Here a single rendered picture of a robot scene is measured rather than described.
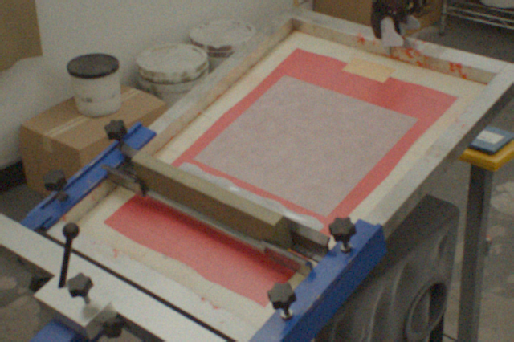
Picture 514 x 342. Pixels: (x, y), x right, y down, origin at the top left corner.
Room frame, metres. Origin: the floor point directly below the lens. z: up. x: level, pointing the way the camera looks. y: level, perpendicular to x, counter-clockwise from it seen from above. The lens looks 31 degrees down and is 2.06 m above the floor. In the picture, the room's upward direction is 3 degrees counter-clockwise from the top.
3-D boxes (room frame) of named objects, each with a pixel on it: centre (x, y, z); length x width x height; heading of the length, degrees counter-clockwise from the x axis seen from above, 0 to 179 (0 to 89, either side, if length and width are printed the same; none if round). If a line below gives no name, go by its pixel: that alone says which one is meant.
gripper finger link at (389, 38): (1.80, -0.29, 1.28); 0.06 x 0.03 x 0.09; 47
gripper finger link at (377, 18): (1.81, -0.26, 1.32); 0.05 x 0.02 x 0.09; 137
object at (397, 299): (1.51, -0.23, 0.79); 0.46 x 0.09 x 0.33; 137
